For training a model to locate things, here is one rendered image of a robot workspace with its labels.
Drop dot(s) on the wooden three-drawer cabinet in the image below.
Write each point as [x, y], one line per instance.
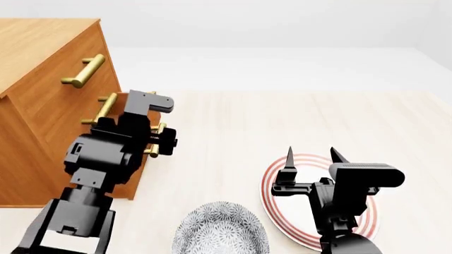
[24, 47]

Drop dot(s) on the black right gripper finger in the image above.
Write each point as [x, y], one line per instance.
[287, 169]
[338, 157]

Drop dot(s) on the black right gripper camera box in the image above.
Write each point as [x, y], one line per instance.
[363, 177]

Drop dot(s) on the white plate red rings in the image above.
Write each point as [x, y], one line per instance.
[296, 211]

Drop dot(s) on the black white patterned bowl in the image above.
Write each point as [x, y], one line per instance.
[219, 232]

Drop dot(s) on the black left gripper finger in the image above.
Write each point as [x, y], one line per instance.
[169, 140]

